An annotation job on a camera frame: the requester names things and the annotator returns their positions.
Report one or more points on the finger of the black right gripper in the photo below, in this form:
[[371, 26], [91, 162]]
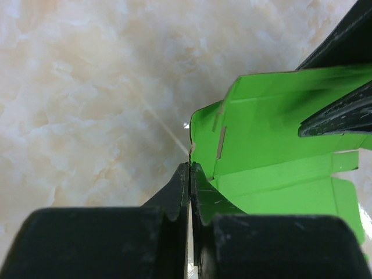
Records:
[[348, 44], [349, 114]]

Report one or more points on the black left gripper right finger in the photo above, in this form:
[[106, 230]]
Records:
[[229, 243]]

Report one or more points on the green paper box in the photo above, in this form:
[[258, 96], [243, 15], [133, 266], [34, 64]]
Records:
[[249, 148]]

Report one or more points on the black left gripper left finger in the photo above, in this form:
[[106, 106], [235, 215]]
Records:
[[149, 241]]

